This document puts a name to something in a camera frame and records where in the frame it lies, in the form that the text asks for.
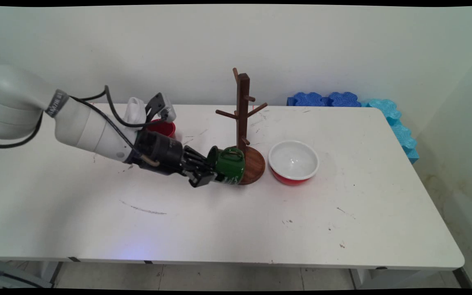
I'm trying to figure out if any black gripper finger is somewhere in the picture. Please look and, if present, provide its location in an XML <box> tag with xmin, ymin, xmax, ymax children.
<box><xmin>183</xmin><ymin>145</ymin><xmax>216</xmax><ymax>171</ymax></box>
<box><xmin>186</xmin><ymin>166</ymin><xmax>219</xmax><ymax>188</ymax></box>

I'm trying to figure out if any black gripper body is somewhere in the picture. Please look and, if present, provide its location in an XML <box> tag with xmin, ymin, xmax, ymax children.
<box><xmin>132</xmin><ymin>130</ymin><xmax>188</xmax><ymax>177</ymax></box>

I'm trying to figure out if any green enamel mug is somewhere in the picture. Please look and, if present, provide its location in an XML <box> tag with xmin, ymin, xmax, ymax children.
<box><xmin>206</xmin><ymin>145</ymin><xmax>246</xmax><ymax>186</ymax></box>

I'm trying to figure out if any red mug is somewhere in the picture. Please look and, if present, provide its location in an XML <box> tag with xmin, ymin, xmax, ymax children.
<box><xmin>145</xmin><ymin>118</ymin><xmax>177</xmax><ymax>139</ymax></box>

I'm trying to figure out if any dark wooden mug tree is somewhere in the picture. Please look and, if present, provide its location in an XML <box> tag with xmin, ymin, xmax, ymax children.
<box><xmin>215</xmin><ymin>68</ymin><xmax>269</xmax><ymax>186</ymax></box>

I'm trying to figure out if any red and white bowl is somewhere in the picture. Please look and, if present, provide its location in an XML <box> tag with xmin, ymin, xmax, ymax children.
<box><xmin>268</xmin><ymin>140</ymin><xmax>320</xmax><ymax>186</ymax></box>

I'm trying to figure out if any dark blue foam tile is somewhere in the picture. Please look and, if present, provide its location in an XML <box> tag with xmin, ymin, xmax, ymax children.
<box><xmin>328</xmin><ymin>91</ymin><xmax>362</xmax><ymax>108</ymax></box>
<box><xmin>287</xmin><ymin>92</ymin><xmax>329</xmax><ymax>107</ymax></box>

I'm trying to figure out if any grey table leg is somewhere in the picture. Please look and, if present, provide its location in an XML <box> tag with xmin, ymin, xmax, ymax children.
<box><xmin>39</xmin><ymin>261</ymin><xmax>63</xmax><ymax>288</ymax></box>

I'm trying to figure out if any light blue foam tile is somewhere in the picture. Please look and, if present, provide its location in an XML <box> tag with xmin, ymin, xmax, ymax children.
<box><xmin>403</xmin><ymin>147</ymin><xmax>420</xmax><ymax>165</ymax></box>
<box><xmin>366</xmin><ymin>98</ymin><xmax>402</xmax><ymax>126</ymax></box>
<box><xmin>390</xmin><ymin>123</ymin><xmax>417</xmax><ymax>150</ymax></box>

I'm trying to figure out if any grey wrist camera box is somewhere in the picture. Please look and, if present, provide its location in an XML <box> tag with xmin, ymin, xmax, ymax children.
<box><xmin>145</xmin><ymin>92</ymin><xmax>177</xmax><ymax>124</ymax></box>

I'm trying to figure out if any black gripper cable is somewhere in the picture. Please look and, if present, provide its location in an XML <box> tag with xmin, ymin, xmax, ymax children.
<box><xmin>69</xmin><ymin>96</ymin><xmax>161</xmax><ymax>168</ymax></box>

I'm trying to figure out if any black camera cable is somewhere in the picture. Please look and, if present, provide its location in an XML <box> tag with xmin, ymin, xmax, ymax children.
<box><xmin>78</xmin><ymin>85</ymin><xmax>168</xmax><ymax>128</ymax></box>

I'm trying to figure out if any black arm base cable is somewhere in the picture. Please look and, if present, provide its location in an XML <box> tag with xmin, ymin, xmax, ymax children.
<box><xmin>0</xmin><ymin>111</ymin><xmax>44</xmax><ymax>149</ymax></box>

